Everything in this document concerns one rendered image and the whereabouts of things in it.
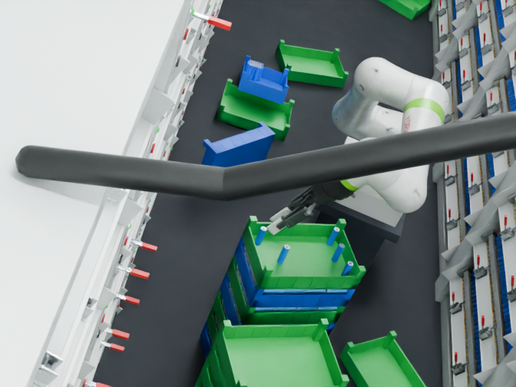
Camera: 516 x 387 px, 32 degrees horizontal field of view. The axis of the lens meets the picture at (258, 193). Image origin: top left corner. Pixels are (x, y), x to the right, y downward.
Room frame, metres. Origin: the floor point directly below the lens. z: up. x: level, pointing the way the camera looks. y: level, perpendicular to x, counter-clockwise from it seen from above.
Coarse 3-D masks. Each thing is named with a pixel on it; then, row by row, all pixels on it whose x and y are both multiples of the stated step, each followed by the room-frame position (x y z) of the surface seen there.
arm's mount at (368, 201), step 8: (360, 192) 2.41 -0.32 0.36; (368, 192) 2.42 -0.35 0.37; (376, 192) 2.44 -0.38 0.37; (336, 200) 2.41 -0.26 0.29; (344, 200) 2.41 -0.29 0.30; (352, 200) 2.41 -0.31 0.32; (360, 200) 2.41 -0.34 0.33; (368, 200) 2.41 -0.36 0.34; (376, 200) 2.41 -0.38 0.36; (384, 200) 2.41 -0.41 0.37; (352, 208) 2.41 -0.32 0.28; (360, 208) 2.41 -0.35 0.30; (368, 208) 2.41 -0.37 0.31; (376, 208) 2.41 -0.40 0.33; (384, 208) 2.41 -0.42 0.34; (376, 216) 2.41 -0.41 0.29; (384, 216) 2.41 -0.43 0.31; (392, 216) 2.41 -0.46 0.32; (400, 216) 2.41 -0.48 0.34; (392, 224) 2.41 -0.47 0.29
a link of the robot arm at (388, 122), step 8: (384, 112) 2.53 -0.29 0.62; (392, 112) 2.55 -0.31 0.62; (400, 112) 2.58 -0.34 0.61; (376, 120) 2.49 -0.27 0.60; (384, 120) 2.50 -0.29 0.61; (392, 120) 2.51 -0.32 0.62; (400, 120) 2.52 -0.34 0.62; (376, 128) 2.47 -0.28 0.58; (384, 128) 2.48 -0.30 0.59; (392, 128) 2.48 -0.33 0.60; (400, 128) 2.49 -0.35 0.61; (368, 136) 2.47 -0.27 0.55; (376, 136) 2.47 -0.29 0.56; (384, 136) 2.47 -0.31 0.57
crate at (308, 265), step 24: (264, 240) 1.87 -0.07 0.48; (288, 240) 1.91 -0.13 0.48; (312, 240) 1.95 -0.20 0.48; (336, 240) 1.99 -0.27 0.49; (264, 264) 1.78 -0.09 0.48; (288, 264) 1.82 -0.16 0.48; (312, 264) 1.86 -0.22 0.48; (336, 264) 1.90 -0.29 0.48; (264, 288) 1.70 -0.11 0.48; (288, 288) 1.73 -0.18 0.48; (312, 288) 1.77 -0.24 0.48; (336, 288) 1.80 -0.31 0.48
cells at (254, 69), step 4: (248, 64) 3.30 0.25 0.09; (252, 64) 3.30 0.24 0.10; (256, 64) 3.33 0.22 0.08; (260, 64) 3.35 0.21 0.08; (248, 68) 3.28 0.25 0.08; (252, 68) 3.29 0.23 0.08; (256, 68) 3.30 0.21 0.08; (260, 68) 3.30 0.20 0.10; (248, 72) 3.28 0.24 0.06; (252, 72) 3.28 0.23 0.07; (256, 72) 3.29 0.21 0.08; (260, 72) 3.30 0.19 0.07; (248, 76) 3.27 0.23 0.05; (252, 76) 3.28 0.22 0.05; (256, 76) 3.28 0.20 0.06; (260, 76) 3.30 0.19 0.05; (252, 80) 3.27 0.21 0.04; (256, 80) 3.28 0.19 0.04
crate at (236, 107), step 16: (224, 96) 3.13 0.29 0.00; (240, 96) 3.16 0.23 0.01; (256, 96) 3.17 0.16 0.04; (224, 112) 2.96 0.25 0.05; (240, 112) 3.06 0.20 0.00; (256, 112) 3.11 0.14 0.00; (272, 112) 3.15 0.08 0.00; (288, 112) 3.17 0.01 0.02; (272, 128) 2.98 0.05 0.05; (288, 128) 2.99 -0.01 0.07
